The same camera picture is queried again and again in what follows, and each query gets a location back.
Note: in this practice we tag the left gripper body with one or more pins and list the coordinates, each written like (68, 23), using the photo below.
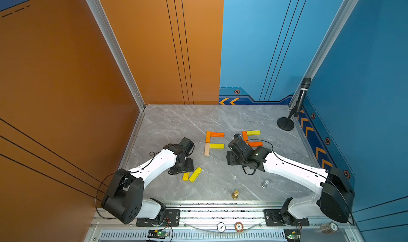
(188, 165)

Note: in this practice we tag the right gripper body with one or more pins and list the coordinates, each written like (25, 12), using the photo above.
(232, 159)

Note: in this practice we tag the yellow block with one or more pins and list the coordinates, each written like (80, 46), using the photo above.
(253, 132)
(195, 175)
(186, 176)

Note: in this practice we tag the yellow block horizontal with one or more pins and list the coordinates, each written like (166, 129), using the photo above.
(216, 146)

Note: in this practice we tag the beige block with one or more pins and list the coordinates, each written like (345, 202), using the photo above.
(207, 150)

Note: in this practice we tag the light orange block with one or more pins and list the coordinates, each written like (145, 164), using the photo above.
(208, 137)

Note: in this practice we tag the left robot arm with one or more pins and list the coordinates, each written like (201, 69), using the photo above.
(124, 198)

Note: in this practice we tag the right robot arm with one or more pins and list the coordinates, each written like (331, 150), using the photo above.
(332, 193)

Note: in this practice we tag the yellow block tilted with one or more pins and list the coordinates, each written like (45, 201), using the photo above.
(195, 175)

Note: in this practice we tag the silver weight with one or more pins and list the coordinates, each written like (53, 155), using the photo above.
(264, 184)

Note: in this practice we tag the brass weight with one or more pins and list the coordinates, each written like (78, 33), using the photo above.
(235, 195)

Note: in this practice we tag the black microphone on stand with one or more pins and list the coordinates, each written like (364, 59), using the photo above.
(286, 123)

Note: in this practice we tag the copper round token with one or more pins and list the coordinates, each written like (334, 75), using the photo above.
(239, 227)

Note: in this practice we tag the white round token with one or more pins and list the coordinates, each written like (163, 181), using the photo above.
(221, 227)

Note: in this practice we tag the left green circuit board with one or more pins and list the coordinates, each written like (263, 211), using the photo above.
(157, 235)

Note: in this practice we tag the green circuit board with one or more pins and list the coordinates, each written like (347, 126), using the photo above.
(157, 235)
(292, 235)

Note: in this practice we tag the right green circuit board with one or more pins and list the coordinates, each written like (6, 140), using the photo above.
(292, 235)

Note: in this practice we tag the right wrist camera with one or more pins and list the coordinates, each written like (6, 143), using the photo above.
(238, 143)

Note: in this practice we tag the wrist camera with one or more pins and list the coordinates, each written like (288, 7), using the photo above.
(187, 145)
(238, 143)

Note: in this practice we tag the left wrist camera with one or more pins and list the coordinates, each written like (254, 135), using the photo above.
(187, 145)

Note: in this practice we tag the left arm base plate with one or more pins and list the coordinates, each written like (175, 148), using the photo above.
(172, 216)

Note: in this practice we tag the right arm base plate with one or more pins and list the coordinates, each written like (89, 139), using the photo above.
(274, 218)

